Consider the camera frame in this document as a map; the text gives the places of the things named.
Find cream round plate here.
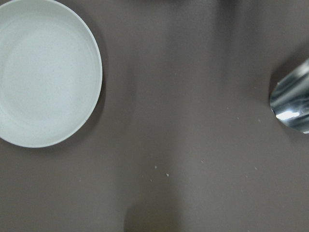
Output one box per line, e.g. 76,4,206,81
0,0,103,148

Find steel scoop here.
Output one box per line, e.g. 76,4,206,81
269,60,309,134

